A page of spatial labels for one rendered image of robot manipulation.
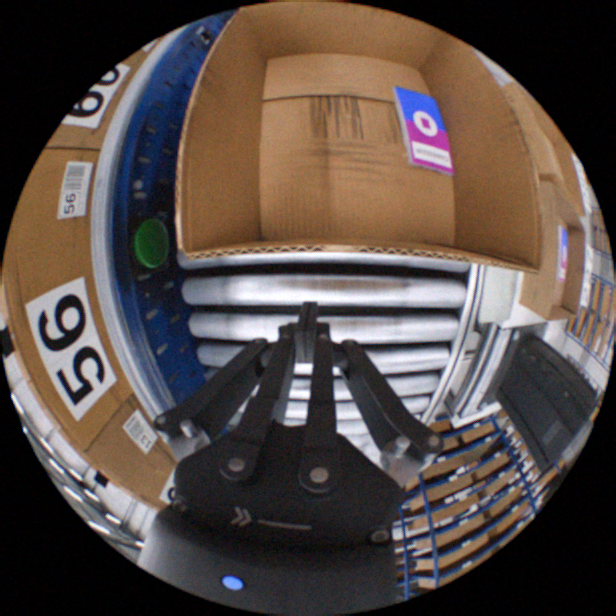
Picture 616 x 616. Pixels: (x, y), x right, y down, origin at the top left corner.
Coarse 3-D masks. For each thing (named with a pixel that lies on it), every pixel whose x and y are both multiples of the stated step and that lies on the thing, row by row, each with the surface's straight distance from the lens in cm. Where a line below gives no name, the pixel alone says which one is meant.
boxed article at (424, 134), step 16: (400, 96) 37; (416, 96) 39; (400, 112) 35; (416, 112) 36; (432, 112) 38; (416, 128) 33; (432, 128) 35; (416, 144) 32; (432, 144) 33; (448, 144) 35; (416, 160) 30; (432, 160) 32; (448, 160) 34
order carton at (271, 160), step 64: (320, 0) 40; (256, 64) 38; (320, 64) 42; (384, 64) 46; (448, 64) 41; (192, 128) 16; (256, 128) 30; (320, 128) 31; (384, 128) 33; (448, 128) 37; (512, 128) 28; (192, 192) 14; (256, 192) 27; (320, 192) 26; (384, 192) 28; (448, 192) 33; (512, 192) 26; (192, 256) 12; (448, 256) 12; (512, 256) 25
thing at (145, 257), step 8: (144, 224) 30; (152, 224) 31; (160, 224) 32; (136, 232) 29; (144, 232) 29; (152, 232) 30; (160, 232) 31; (136, 240) 29; (144, 240) 29; (152, 240) 30; (160, 240) 31; (168, 240) 33; (136, 248) 29; (144, 248) 29; (152, 248) 30; (160, 248) 31; (168, 248) 33; (136, 256) 29; (144, 256) 29; (152, 256) 30; (160, 256) 31; (144, 264) 29; (152, 264) 30
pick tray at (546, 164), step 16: (512, 96) 69; (528, 96) 77; (528, 112) 64; (544, 112) 84; (528, 128) 63; (544, 128) 93; (544, 144) 59; (560, 144) 102; (544, 160) 58; (560, 160) 100; (544, 176) 59; (560, 176) 93; (576, 176) 96; (576, 192) 94; (576, 208) 82
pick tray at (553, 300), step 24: (552, 192) 51; (552, 216) 49; (576, 216) 73; (552, 240) 49; (576, 240) 86; (552, 264) 48; (576, 264) 85; (528, 288) 51; (552, 288) 48; (576, 288) 85; (552, 312) 62; (576, 312) 84
